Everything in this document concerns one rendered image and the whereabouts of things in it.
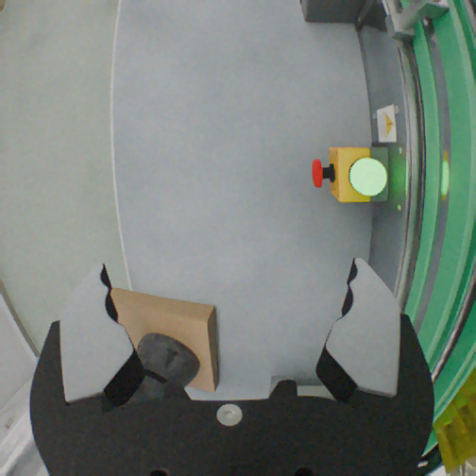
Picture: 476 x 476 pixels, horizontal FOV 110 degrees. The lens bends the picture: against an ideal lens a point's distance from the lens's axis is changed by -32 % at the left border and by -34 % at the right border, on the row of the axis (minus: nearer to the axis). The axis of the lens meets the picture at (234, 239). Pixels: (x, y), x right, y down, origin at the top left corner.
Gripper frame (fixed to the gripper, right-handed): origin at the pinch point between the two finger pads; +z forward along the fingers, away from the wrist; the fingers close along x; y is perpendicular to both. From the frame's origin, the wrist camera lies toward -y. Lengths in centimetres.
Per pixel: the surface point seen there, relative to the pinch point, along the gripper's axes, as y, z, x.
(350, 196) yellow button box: 1.9, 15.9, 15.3
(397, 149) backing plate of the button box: -5.0, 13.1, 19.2
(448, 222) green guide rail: -0.2, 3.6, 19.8
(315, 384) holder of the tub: 46, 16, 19
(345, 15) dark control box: -24.4, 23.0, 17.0
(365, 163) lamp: -2.8, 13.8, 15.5
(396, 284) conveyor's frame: 10.5, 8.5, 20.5
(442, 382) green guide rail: 21.3, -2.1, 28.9
